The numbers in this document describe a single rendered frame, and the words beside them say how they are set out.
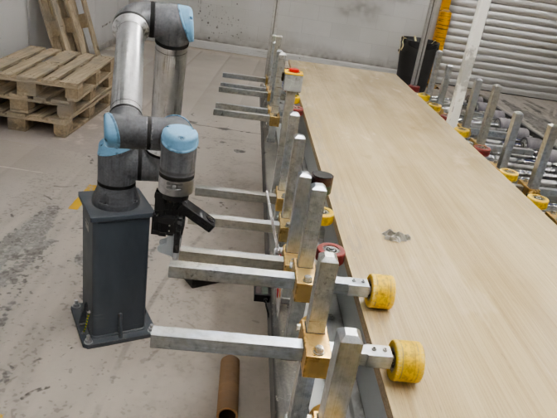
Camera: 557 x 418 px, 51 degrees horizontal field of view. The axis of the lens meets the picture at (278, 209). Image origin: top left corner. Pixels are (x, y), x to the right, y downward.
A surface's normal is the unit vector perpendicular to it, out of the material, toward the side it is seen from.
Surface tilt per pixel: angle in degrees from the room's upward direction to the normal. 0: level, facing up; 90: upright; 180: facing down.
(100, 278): 90
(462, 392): 0
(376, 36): 90
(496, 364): 0
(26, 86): 90
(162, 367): 0
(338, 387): 90
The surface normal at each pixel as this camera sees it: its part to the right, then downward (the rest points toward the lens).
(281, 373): 0.14, -0.90
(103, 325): 0.46, 0.43
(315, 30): -0.04, 0.41
